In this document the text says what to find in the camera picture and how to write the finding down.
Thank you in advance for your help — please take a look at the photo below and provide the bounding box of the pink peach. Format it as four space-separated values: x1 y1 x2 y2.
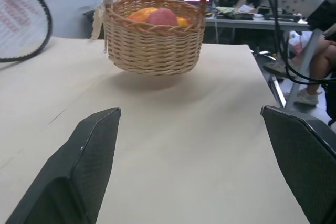
145 7 178 27

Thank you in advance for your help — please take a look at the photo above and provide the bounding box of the grey background table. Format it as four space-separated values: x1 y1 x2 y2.
204 14 324 110

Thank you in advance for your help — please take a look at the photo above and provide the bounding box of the black chair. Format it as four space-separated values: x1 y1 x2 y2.
82 9 106 40

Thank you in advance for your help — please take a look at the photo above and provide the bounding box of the person's bare leg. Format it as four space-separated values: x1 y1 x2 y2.
306 40 336 96

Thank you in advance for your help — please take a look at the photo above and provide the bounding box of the white sneaker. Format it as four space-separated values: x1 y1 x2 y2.
294 88 323 107

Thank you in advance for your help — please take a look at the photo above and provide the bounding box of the orange yellow mango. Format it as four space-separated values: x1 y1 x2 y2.
127 7 159 23

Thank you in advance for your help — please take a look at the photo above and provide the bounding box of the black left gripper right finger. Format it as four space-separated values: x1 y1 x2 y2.
260 105 336 224

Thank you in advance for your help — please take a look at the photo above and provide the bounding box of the white plastic bag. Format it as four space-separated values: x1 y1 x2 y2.
288 30 314 58

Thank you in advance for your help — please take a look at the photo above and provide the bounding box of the small orange fruit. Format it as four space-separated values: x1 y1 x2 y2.
175 16 194 28

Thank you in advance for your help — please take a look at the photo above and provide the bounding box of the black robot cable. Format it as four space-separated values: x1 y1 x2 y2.
267 0 336 86

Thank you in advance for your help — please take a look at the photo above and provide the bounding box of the black badminton racket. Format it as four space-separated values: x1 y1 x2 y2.
0 0 54 63

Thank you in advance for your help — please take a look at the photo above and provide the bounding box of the wicker basket with handle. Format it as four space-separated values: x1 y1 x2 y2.
91 0 212 77

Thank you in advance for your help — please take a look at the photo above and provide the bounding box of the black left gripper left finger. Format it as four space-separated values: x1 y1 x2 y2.
5 106 122 224

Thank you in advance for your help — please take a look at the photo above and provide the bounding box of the grey sandal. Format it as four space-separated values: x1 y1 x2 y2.
262 60 290 80

